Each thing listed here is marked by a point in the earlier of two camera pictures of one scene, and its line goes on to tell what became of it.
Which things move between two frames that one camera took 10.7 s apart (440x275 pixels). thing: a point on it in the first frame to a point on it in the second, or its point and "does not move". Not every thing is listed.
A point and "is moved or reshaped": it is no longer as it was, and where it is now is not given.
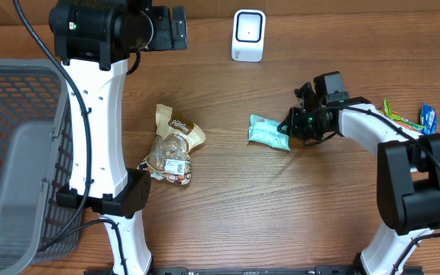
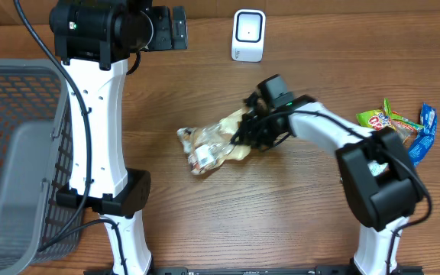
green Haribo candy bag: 387,111 does not move
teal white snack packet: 264,131 is moved or reshaped
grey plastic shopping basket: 30,143 does not move
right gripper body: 306,124 to 256,129
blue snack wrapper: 428,119 does not move
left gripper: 166,39 does not move
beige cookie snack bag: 169,156 to 208,146
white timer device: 248,35 does not move
